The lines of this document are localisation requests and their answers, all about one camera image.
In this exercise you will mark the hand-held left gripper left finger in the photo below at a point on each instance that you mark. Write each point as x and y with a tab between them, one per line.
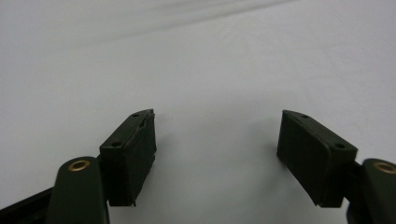
129	165

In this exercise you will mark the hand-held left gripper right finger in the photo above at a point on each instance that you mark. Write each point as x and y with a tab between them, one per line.
314	158

